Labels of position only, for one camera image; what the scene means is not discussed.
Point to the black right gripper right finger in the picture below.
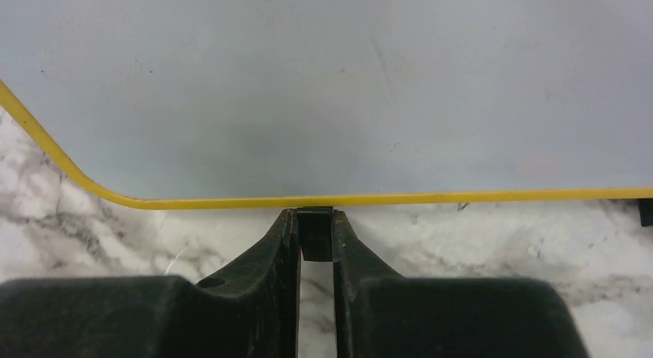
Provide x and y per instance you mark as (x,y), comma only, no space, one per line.
(380,313)

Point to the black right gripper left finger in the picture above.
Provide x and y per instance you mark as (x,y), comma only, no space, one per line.
(249,308)

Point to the yellow framed whiteboard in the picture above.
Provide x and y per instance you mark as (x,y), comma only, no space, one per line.
(203,104)

